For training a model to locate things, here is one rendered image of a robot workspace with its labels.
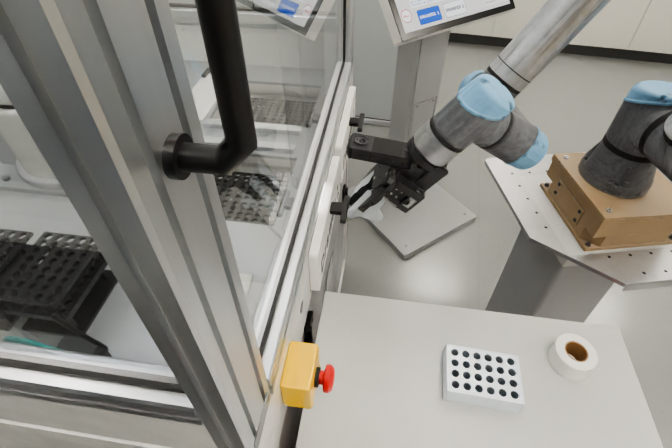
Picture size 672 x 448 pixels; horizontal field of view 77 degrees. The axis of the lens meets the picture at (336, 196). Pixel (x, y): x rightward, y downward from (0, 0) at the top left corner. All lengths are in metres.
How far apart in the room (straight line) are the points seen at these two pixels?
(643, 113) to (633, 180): 0.15
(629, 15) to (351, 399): 3.56
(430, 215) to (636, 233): 1.13
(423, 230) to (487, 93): 1.42
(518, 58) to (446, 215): 1.39
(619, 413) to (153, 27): 0.88
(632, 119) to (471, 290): 1.08
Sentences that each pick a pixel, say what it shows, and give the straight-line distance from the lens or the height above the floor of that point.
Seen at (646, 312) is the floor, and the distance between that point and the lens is 2.17.
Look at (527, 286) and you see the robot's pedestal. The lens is 1.37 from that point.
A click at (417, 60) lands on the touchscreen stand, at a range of 1.66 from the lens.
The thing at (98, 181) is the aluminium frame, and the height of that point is 1.38.
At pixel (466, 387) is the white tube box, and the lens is 0.82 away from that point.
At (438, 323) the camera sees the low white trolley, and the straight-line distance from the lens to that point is 0.89.
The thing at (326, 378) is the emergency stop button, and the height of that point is 0.89.
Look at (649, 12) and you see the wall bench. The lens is 3.99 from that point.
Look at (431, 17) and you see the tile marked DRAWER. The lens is 1.50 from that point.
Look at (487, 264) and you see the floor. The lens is 2.02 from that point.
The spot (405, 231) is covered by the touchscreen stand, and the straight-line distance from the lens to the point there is 2.01.
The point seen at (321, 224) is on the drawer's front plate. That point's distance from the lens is 0.80.
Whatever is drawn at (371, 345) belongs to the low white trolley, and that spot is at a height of 0.76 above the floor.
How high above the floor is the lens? 1.51
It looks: 43 degrees down
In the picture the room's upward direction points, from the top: straight up
